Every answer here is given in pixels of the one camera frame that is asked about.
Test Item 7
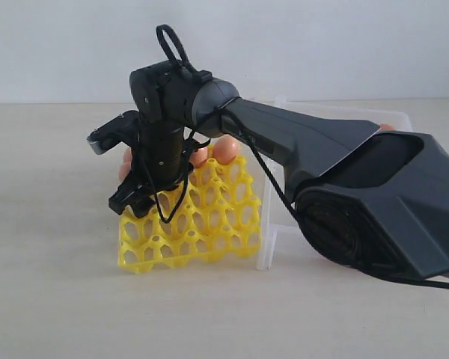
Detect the black camera cable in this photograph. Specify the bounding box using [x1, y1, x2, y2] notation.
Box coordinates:
[132, 24, 449, 292]

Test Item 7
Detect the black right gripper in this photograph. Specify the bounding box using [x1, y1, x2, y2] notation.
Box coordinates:
[108, 159, 193, 219]

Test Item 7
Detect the clear plastic bin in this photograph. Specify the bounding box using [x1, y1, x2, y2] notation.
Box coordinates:
[257, 95, 413, 270]

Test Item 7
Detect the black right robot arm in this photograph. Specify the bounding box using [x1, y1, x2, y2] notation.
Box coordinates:
[109, 61, 449, 289]

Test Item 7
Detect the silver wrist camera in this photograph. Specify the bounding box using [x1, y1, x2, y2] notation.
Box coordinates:
[86, 110, 139, 155]

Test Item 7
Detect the brown egg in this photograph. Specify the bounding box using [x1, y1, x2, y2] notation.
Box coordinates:
[212, 135, 240, 165]
[189, 144, 212, 168]
[379, 123, 396, 132]
[123, 148, 132, 162]
[118, 162, 132, 182]

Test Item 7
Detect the yellow plastic egg tray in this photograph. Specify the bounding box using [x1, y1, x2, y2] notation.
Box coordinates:
[118, 155, 261, 274]

